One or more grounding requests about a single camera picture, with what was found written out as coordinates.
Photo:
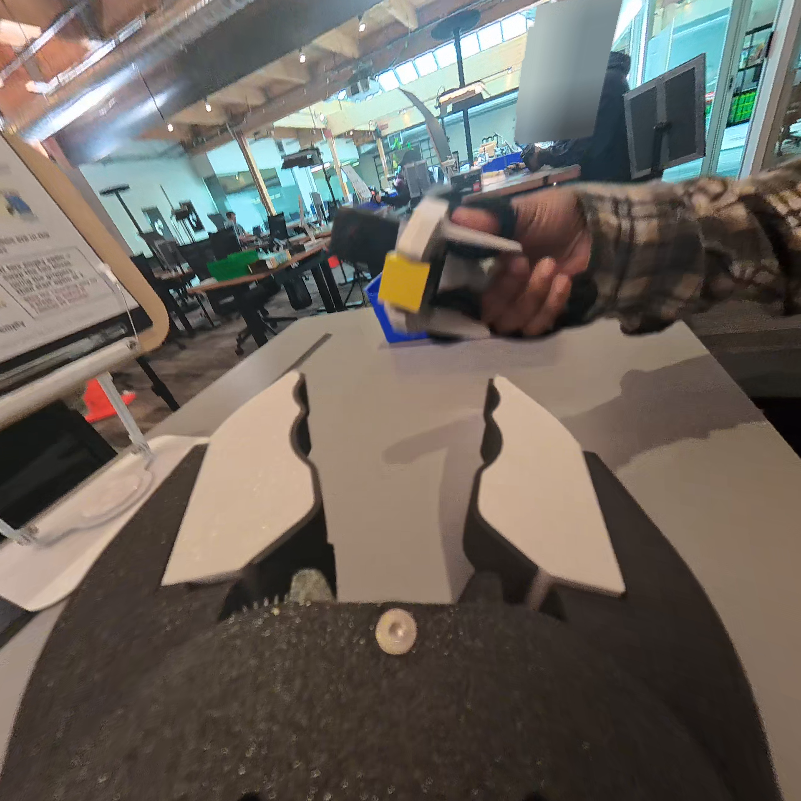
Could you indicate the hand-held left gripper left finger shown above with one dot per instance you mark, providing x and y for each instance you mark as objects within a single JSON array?
[{"x": 250, "y": 494}]

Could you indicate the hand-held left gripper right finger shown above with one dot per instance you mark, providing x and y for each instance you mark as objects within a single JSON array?
[{"x": 544, "y": 500}]

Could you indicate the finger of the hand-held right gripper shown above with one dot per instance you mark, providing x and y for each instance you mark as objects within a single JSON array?
[
  {"x": 425, "y": 231},
  {"x": 438, "y": 326}
]

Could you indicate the yellow wooden cube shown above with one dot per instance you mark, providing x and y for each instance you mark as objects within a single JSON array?
[{"x": 403, "y": 281}]

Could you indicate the blue plastic bin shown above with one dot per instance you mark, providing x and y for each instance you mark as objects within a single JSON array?
[{"x": 382, "y": 313}]

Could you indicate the person's right forearm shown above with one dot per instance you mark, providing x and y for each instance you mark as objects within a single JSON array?
[{"x": 688, "y": 250}]

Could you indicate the person's right hand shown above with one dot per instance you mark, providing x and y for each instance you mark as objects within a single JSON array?
[{"x": 550, "y": 263}]

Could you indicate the long wooden desk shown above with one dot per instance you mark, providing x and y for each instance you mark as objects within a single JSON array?
[
  {"x": 281, "y": 272},
  {"x": 532, "y": 178}
]

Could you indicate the small cardboard box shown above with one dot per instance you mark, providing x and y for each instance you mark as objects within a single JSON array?
[{"x": 269, "y": 261}]

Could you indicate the black studio light stand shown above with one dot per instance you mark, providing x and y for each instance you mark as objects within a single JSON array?
[{"x": 303, "y": 159}]

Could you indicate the black office chair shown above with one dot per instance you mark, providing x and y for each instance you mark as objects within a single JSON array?
[{"x": 256, "y": 313}]

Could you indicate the stack of green bins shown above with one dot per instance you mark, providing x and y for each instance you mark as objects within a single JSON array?
[{"x": 231, "y": 266}]

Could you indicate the orange traffic cone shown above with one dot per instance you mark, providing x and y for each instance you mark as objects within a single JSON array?
[{"x": 100, "y": 403}]

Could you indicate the white tablet stand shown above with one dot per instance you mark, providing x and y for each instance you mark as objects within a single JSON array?
[{"x": 50, "y": 563}]

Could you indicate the grey standing monitor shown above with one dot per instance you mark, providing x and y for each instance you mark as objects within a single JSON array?
[{"x": 666, "y": 119}]

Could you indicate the white instruction sheet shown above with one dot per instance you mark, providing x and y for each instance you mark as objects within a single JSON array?
[{"x": 44, "y": 269}]

